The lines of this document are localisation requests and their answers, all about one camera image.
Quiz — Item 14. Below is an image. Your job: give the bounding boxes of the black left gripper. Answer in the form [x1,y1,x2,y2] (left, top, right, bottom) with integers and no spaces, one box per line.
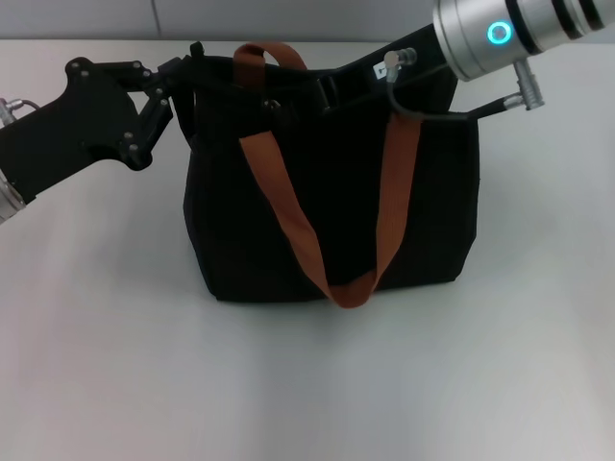
[0,54,194,204]

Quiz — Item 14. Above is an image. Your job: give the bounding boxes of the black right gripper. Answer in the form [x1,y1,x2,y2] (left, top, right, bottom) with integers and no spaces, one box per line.
[316,21,458,115]

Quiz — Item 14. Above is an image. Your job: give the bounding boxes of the black food bag orange handles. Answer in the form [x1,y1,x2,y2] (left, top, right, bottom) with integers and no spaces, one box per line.
[175,41,481,309]

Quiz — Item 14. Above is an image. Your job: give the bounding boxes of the left gripper cable metal plug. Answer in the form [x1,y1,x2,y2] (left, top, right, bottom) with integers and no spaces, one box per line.
[0,97,40,127]

